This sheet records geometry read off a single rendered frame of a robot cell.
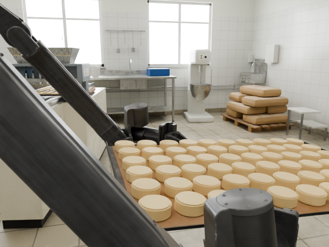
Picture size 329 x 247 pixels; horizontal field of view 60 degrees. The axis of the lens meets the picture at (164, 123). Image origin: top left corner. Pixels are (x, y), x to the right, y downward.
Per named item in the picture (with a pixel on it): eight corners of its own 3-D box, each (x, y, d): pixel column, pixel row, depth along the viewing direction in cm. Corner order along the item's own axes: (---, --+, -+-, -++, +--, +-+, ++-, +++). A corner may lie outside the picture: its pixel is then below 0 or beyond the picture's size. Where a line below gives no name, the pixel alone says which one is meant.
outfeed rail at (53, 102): (88, 87, 382) (88, 82, 380) (90, 87, 382) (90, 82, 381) (24, 119, 187) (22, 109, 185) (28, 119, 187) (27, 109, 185)
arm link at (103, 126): (4, 33, 71) (-2, 36, 61) (22, 18, 71) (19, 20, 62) (112, 145, 92) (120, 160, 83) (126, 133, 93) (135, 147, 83)
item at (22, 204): (34, 188, 276) (24, 96, 256) (70, 187, 278) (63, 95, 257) (-4, 231, 208) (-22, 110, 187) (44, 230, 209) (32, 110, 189)
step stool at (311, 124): (326, 141, 431) (330, 111, 420) (299, 142, 426) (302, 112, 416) (309, 133, 473) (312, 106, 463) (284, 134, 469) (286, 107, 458)
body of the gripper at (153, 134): (173, 154, 88) (152, 149, 92) (175, 121, 86) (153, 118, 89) (162, 160, 83) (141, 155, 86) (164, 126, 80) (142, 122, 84)
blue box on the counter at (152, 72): (150, 76, 544) (150, 68, 541) (146, 75, 572) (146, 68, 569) (170, 76, 556) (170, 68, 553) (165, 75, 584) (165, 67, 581)
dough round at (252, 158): (250, 159, 72) (251, 151, 71) (266, 165, 68) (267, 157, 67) (235, 160, 69) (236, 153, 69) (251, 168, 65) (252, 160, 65)
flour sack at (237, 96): (238, 103, 526) (238, 94, 522) (227, 99, 565) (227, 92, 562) (272, 101, 543) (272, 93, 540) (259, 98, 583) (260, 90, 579)
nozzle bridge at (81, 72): (19, 97, 287) (15, 62, 279) (91, 97, 291) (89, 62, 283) (2, 102, 255) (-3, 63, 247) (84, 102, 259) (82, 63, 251)
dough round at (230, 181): (235, 181, 57) (236, 171, 57) (254, 191, 53) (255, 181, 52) (216, 185, 55) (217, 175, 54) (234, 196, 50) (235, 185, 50)
